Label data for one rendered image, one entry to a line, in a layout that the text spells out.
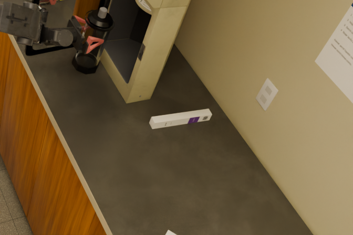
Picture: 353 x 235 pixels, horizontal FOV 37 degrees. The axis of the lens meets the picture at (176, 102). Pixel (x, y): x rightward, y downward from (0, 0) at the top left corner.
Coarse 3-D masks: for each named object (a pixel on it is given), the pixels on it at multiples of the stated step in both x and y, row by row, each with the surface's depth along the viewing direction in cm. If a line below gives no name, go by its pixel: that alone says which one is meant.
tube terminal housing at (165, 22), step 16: (144, 0) 185; (176, 0) 179; (160, 16) 181; (176, 16) 186; (160, 32) 188; (176, 32) 194; (160, 48) 194; (112, 64) 214; (144, 64) 197; (160, 64) 202; (112, 80) 216; (144, 80) 204; (128, 96) 207; (144, 96) 212
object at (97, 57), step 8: (112, 24) 190; (88, 32) 189; (96, 32) 187; (104, 32) 188; (104, 40) 192; (96, 48) 193; (80, 56) 196; (88, 56) 195; (96, 56) 196; (80, 64) 198; (88, 64) 197; (96, 64) 200
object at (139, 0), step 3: (138, 0) 192; (141, 0) 191; (138, 3) 192; (141, 3) 191; (144, 3) 190; (141, 6) 191; (144, 6) 190; (147, 6) 190; (144, 9) 191; (147, 9) 190; (150, 9) 190; (147, 12) 190; (150, 12) 190
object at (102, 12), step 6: (90, 12) 188; (96, 12) 189; (102, 12) 186; (90, 18) 186; (96, 18) 186; (102, 18) 187; (108, 18) 189; (96, 24) 186; (102, 24) 186; (108, 24) 187
